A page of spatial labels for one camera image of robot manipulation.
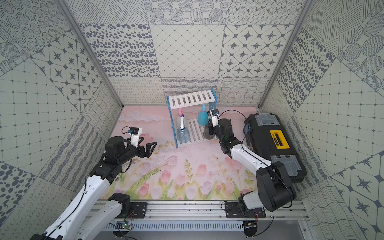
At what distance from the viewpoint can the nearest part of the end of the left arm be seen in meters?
0.67

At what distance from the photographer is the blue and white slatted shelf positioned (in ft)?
2.85

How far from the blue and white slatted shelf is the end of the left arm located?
25 centimetres
